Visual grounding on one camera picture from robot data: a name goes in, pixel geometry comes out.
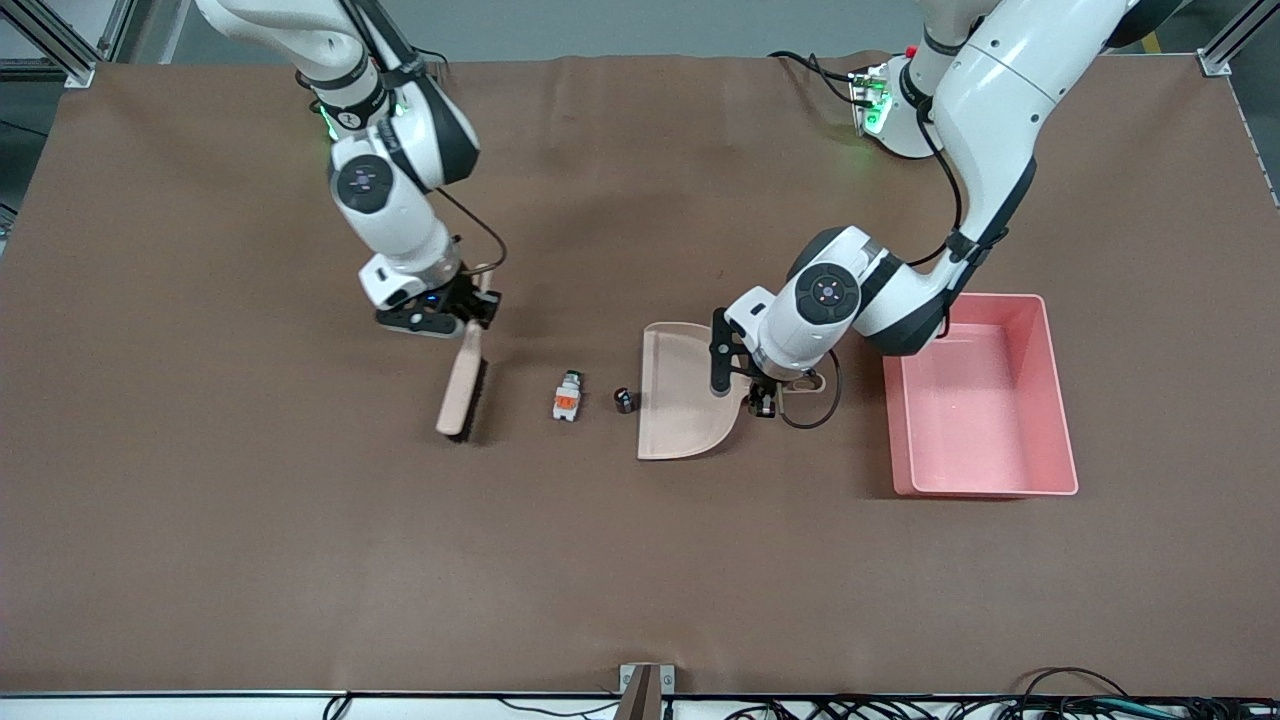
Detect pink plastic bin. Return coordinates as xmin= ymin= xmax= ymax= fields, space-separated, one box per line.
xmin=882 ymin=292 xmax=1079 ymax=498

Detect hand brush black bristles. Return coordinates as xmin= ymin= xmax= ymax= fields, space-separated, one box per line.
xmin=436 ymin=262 xmax=498 ymax=443

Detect black arm base cable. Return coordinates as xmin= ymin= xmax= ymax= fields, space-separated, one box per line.
xmin=768 ymin=50 xmax=861 ymax=106

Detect plastic dustpan with handle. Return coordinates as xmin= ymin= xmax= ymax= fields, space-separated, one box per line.
xmin=637 ymin=322 xmax=827 ymax=461

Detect looped black floor cable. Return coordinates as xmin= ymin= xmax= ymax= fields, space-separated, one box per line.
xmin=1015 ymin=667 xmax=1131 ymax=701

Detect tangled black floor cables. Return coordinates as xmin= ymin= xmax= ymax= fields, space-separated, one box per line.
xmin=720 ymin=697 xmax=1280 ymax=720

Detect thin black floor cable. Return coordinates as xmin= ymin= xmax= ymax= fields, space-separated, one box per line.
xmin=500 ymin=700 xmax=621 ymax=719

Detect arm base panel green light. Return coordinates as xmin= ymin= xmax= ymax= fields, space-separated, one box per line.
xmin=850 ymin=65 xmax=893 ymax=136

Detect brown table mat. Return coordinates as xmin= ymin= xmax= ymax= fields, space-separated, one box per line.
xmin=0 ymin=50 xmax=1280 ymax=698

